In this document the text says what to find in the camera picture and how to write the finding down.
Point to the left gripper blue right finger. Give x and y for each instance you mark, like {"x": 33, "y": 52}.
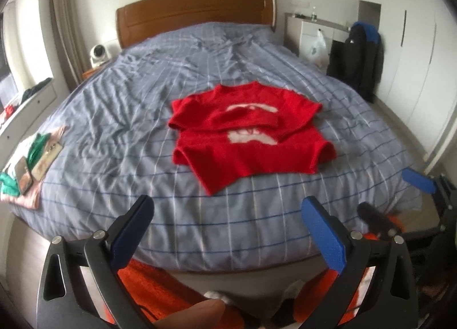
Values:
{"x": 391, "y": 300}

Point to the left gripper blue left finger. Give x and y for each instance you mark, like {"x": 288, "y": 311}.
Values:
{"x": 63, "y": 299}

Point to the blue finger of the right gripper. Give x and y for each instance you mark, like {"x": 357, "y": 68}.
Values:
{"x": 420, "y": 181}

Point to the red knit sweater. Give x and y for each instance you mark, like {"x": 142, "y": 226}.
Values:
{"x": 229, "y": 133}

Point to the dark clothes on bench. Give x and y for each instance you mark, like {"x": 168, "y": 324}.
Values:
{"x": 28, "y": 93}

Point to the person left hand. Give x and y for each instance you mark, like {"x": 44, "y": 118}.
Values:
{"x": 204, "y": 315}

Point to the orange trousers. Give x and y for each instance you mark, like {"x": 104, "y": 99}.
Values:
{"x": 159, "y": 295}

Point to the pink folded garment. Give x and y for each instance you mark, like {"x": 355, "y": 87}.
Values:
{"x": 31, "y": 199}

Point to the green folded garment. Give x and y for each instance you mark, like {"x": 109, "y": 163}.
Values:
{"x": 31, "y": 148}

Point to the beige flat pouch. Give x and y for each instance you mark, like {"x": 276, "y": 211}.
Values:
{"x": 46, "y": 160}

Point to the white wardrobe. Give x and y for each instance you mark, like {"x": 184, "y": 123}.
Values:
{"x": 418, "y": 83}

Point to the blue plaid bed duvet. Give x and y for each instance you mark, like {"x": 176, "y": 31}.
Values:
{"x": 118, "y": 146}

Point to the white plastic bag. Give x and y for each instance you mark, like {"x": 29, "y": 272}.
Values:
{"x": 314, "y": 49}

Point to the white window bench drawers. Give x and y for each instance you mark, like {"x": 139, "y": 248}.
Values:
{"x": 26, "y": 119}

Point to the white bedside dresser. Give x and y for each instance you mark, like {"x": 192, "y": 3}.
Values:
{"x": 296, "y": 26}

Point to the clear bottle on dresser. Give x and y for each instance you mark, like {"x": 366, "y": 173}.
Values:
{"x": 314, "y": 14}

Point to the beige window curtain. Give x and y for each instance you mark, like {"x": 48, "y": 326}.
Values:
{"x": 73, "y": 56}

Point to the brown wooden headboard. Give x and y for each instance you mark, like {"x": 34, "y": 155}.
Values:
{"x": 143, "y": 19}

